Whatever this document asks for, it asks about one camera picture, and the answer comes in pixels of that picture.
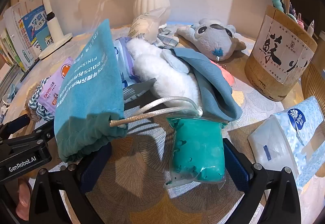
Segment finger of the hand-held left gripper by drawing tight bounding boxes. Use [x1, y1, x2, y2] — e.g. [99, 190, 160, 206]
[30, 123, 55, 142]
[0, 114, 31, 139]

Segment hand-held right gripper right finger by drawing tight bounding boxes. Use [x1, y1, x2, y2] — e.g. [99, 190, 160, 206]
[222, 138, 301, 224]

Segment teal drawstring pouch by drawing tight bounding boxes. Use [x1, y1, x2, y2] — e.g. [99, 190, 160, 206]
[54, 19, 204, 163]

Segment green clay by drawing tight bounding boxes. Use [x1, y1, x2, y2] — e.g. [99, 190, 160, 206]
[164, 110, 228, 189]

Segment white desk lamp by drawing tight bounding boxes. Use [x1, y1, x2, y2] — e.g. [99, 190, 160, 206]
[38, 0, 73, 60]

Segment person's left hand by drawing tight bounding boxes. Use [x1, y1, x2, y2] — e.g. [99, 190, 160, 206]
[16, 178, 33, 218]

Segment blue-grey cloth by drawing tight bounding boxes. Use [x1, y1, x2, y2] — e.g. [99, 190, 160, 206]
[173, 47, 243, 122]

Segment blue tissue pack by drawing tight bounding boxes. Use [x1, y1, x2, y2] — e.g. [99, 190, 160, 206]
[247, 96, 325, 187]

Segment row of books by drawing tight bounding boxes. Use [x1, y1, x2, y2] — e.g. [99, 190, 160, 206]
[0, 0, 55, 72]

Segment grey plush toy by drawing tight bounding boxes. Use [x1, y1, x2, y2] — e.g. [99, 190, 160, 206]
[176, 18, 247, 68]

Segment purple snack packet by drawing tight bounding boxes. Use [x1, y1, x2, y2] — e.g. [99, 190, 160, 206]
[38, 57, 74, 115]

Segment bamboo pen holder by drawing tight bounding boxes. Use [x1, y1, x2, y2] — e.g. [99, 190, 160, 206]
[244, 5, 318, 102]

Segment pink soft item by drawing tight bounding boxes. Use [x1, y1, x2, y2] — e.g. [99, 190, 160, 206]
[209, 59, 235, 86]

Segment clear plastic bag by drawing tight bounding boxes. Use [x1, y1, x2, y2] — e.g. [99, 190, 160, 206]
[128, 8, 170, 43]

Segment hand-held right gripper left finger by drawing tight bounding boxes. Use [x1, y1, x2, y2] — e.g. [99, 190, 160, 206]
[29, 141, 112, 224]

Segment blue white packet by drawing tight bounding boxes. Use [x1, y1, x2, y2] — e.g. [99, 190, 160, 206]
[113, 38, 139, 87]

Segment checked fabric bow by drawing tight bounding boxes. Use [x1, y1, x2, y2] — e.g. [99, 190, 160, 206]
[156, 27, 179, 48]

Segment checked hair scrunchie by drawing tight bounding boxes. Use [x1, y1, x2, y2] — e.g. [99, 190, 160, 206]
[25, 77, 55, 122]

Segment white plush toy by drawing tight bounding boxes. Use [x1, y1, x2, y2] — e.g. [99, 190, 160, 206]
[126, 38, 201, 110]

